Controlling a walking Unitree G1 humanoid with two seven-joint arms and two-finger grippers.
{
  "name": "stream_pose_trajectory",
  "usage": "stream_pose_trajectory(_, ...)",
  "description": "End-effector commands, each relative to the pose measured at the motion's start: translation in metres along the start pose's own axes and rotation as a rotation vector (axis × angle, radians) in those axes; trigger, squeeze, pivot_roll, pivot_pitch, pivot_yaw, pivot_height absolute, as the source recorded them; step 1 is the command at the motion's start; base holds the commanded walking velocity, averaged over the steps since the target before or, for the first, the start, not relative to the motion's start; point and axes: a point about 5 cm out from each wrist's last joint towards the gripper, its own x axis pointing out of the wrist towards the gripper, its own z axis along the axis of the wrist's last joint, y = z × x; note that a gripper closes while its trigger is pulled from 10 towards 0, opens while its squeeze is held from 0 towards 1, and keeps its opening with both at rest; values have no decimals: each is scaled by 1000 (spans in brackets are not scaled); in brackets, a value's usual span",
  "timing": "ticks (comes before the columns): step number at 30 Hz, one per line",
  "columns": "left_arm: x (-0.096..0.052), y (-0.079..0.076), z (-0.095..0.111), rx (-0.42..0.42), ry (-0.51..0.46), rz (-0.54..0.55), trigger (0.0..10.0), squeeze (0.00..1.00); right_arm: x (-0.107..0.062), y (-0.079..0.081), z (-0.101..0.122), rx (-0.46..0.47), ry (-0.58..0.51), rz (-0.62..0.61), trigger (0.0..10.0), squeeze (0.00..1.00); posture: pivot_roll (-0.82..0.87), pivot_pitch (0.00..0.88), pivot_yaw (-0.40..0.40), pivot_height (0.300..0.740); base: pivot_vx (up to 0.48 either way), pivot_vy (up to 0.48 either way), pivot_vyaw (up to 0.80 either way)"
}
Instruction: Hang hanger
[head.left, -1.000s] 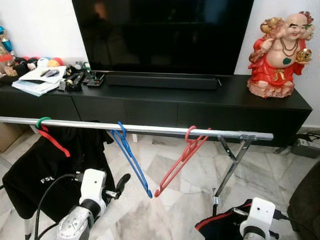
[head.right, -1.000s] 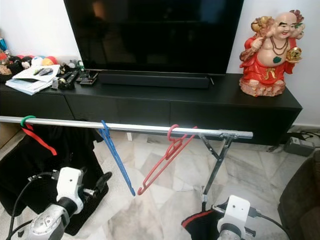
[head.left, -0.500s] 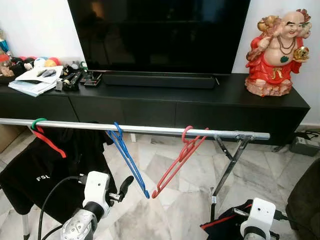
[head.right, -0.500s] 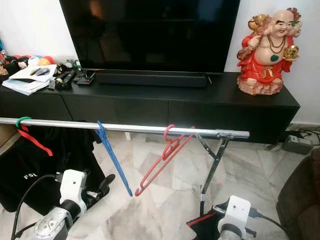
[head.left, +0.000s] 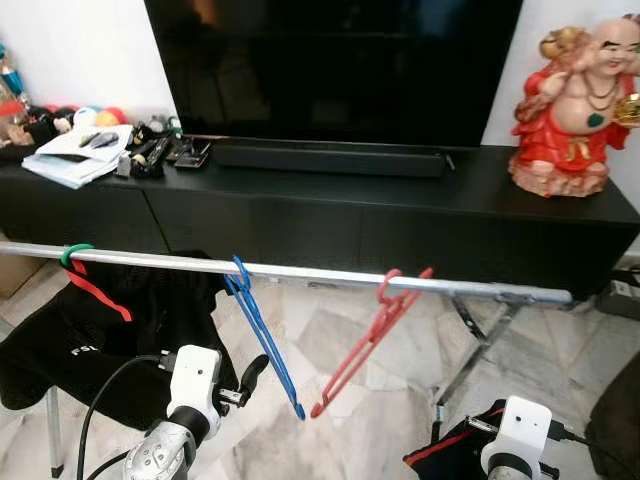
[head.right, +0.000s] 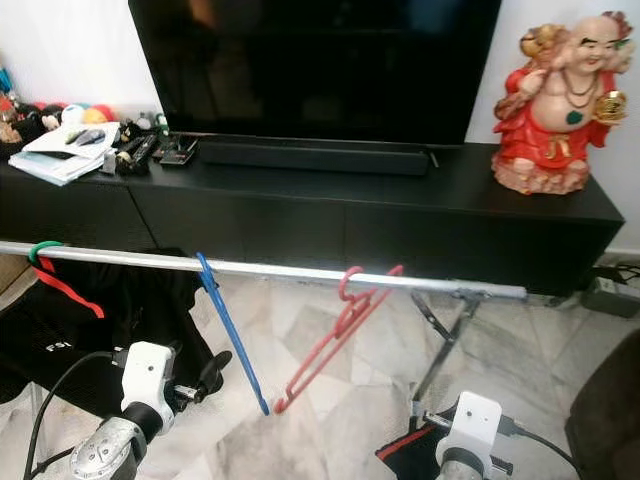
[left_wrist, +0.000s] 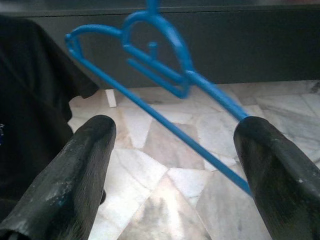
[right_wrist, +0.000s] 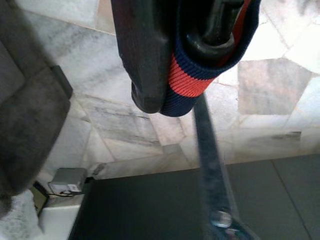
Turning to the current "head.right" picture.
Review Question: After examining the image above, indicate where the orange red ball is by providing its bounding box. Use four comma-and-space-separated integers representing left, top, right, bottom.
82, 103, 118, 124

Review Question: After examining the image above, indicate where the navy garment with red trim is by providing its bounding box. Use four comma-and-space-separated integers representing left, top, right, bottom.
375, 415, 446, 480

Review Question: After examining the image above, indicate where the white blue ball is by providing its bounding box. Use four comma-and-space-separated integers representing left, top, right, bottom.
60, 103, 89, 126

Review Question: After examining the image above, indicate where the black grey computer mouse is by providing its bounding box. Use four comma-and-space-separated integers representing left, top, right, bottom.
75, 128, 109, 149

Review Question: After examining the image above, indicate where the steel clothes rack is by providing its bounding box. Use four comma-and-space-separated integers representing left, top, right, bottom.
0, 240, 529, 476

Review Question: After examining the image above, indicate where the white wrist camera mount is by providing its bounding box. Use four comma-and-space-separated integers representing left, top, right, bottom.
122, 341, 178, 411
438, 391, 504, 471

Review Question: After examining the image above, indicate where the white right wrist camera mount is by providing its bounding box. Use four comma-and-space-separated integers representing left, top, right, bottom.
438, 391, 504, 471

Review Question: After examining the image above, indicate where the stack of papers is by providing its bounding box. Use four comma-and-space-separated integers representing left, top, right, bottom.
8, 120, 126, 187

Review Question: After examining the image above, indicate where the blue plastic hanger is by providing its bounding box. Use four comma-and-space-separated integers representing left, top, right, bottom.
196, 252, 271, 416

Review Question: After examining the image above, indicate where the dark sofa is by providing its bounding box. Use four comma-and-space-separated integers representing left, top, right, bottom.
565, 330, 640, 480

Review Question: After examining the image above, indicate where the black shirt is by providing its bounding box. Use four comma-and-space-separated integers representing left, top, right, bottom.
0, 248, 221, 421

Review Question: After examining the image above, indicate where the red laughing buddha statue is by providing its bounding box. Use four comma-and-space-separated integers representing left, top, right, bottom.
492, 12, 633, 195

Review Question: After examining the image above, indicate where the black flat screen television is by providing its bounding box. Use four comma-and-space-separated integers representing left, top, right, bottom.
128, 0, 503, 144

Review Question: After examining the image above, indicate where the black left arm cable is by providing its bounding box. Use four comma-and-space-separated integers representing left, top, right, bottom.
23, 348, 131, 480

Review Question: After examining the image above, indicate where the red hanger with green hook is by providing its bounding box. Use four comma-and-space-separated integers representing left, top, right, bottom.
28, 240, 106, 319

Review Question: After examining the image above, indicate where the black tv console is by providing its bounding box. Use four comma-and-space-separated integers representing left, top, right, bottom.
0, 137, 626, 296

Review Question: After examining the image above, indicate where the red plastic hanger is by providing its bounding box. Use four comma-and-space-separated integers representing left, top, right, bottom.
273, 264, 404, 415

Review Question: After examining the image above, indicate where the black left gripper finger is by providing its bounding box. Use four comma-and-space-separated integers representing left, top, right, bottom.
199, 350, 233, 392

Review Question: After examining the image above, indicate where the black soundbar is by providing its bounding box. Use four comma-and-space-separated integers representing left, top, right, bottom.
196, 138, 431, 177

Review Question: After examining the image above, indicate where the black mouse plush toy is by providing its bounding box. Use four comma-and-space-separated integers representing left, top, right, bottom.
15, 100, 66, 136

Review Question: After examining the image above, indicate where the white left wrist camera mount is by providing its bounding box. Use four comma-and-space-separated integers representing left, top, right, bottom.
122, 341, 178, 411

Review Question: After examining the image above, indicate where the small black white figurine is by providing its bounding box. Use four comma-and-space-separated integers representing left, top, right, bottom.
125, 113, 156, 141

